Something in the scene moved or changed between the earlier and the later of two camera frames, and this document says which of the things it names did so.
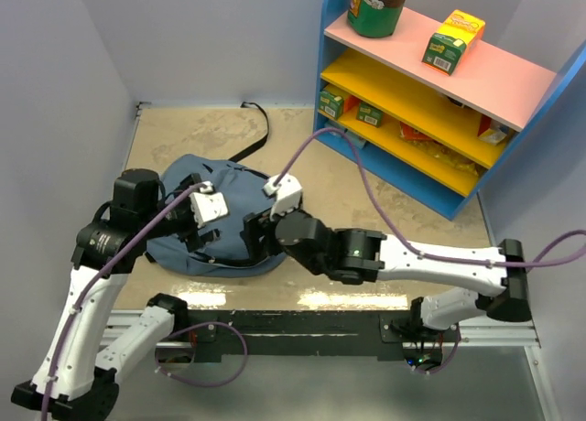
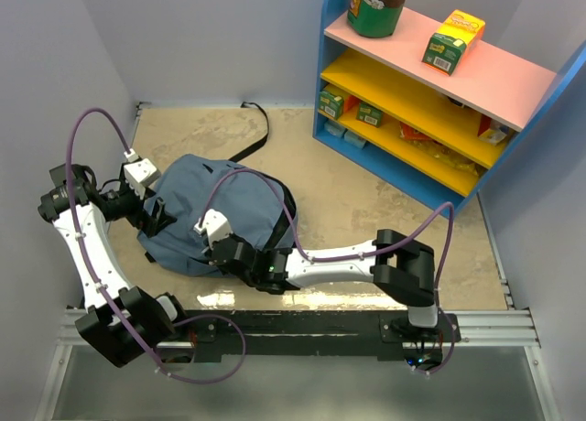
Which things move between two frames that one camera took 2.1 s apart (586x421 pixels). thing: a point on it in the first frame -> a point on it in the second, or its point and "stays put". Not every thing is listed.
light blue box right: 357,140 stays put
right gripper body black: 259,224 -> 235,237
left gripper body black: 180,219 -> 135,212
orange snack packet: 408,132 stays put
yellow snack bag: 449,156 stays put
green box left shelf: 330,103 stays put
